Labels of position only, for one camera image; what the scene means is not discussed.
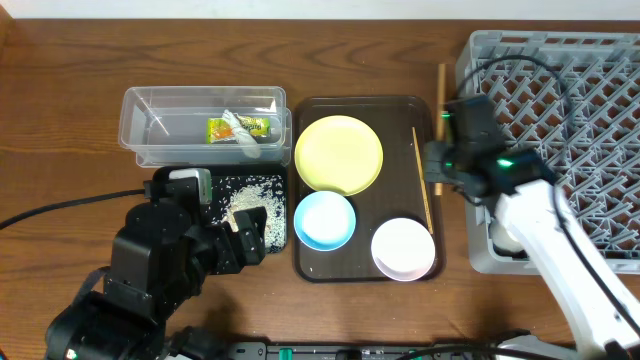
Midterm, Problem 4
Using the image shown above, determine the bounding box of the blue bowl with rice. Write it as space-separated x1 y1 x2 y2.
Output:
293 191 356 252

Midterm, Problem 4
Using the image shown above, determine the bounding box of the white napkin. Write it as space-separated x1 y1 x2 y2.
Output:
222 109 261 159

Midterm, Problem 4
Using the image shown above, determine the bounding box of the white lilac bowl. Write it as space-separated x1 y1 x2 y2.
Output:
371 218 436 282

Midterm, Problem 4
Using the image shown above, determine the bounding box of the green orange snack wrapper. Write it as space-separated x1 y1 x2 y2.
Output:
206 116 271 144

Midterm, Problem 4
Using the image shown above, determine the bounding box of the white cup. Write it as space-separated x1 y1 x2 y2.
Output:
489 220 523 253

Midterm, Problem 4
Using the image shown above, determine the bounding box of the yellow plate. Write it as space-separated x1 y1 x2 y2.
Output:
294 115 384 196

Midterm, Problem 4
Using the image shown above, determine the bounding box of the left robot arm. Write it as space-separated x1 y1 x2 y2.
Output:
45 168 267 359

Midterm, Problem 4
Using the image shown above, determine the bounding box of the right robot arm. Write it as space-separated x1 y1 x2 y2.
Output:
423 95 639 359

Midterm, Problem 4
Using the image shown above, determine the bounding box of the grey dishwasher rack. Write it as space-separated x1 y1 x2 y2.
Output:
455 30 639 275

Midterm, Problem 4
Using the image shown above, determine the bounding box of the pile of rice scraps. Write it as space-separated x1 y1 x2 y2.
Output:
202 175 287 254

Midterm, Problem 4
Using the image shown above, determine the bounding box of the black plastic bin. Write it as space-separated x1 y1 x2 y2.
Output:
149 163 290 256

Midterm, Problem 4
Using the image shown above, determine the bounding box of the dark brown serving tray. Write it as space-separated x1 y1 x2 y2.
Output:
293 95 446 283

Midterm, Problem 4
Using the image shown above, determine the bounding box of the clear plastic bin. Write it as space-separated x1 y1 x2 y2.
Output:
119 86 292 168

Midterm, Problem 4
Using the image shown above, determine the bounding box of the black equipment rail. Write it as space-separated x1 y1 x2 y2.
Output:
164 327 581 360

